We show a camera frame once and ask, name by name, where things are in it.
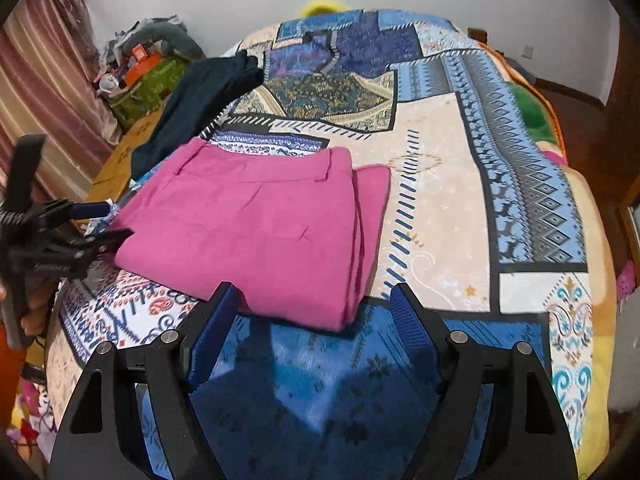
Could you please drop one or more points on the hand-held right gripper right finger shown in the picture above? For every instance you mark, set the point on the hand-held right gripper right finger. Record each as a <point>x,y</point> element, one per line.
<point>412,335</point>

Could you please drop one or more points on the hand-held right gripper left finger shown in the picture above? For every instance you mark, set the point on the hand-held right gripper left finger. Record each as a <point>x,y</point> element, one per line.
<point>212,340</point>

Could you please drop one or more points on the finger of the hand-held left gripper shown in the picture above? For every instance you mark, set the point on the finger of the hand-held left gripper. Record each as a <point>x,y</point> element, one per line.
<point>85,210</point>
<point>80,252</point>

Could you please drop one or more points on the pink pants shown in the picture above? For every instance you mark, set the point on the pink pants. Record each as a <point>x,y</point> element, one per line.
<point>240,225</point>

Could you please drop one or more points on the dark navy pants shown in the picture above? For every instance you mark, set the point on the dark navy pants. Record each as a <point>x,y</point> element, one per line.
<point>200,95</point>

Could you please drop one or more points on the person's left hand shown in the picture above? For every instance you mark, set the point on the person's left hand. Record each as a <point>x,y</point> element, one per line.
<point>39,310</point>

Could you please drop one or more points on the green storage box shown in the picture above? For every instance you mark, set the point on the green storage box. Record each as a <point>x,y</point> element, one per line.
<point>150,90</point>

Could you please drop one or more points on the pink striped curtain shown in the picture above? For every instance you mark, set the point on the pink striped curtain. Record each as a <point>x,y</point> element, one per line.
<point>45,75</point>

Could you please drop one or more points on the orange box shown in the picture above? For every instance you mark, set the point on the orange box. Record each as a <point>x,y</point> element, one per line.
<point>142,65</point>

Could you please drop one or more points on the pile of clothes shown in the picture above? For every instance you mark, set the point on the pile of clothes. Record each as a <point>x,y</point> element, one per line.
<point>117,45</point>

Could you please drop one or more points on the cartoon print cloth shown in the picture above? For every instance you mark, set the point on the cartoon print cloth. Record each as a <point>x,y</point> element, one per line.
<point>32,415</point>

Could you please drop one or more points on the blue patchwork printed blanket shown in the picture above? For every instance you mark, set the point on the blue patchwork printed blanket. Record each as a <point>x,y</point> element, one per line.
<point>440,160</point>

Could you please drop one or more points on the grey plush pillow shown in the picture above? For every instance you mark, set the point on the grey plush pillow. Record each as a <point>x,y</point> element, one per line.
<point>172,37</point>

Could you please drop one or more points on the pink plastic slipper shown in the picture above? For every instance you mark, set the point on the pink plastic slipper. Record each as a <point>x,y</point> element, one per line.
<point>626,280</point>

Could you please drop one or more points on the yellow foam tube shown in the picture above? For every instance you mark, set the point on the yellow foam tube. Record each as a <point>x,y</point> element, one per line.
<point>322,6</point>

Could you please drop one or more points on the white wall socket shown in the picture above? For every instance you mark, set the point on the white wall socket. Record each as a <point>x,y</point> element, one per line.
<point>527,51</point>

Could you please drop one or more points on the wooden bed post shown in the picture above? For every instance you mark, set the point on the wooden bed post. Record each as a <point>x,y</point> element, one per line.
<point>477,35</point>

